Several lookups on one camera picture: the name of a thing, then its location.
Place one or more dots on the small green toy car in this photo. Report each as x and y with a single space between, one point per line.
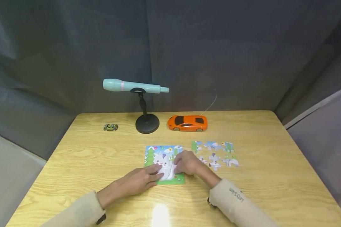
110 127

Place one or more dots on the person's right hand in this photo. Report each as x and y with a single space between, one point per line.
190 163

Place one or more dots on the person's left hand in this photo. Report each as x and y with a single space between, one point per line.
136 181

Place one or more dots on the black wrist band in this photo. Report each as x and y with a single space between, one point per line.
101 219

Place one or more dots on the person's left forearm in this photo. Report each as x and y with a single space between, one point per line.
82 209

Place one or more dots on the cat jigsaw puzzle board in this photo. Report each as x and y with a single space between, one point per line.
159 154

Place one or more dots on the orange toy sports car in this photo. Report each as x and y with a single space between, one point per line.
187 123

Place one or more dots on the black microphone stand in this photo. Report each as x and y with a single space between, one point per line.
147 123

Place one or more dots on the person's right fingers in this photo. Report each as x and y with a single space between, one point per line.
179 162

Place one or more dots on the teal toy microphone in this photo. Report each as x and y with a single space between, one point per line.
122 85

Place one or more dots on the group of loose jigsaw pieces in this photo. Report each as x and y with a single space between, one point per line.
214 157

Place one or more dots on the person's left fingers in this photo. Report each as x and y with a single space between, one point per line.
155 176

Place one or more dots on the person's right forearm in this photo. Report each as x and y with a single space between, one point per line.
236 201

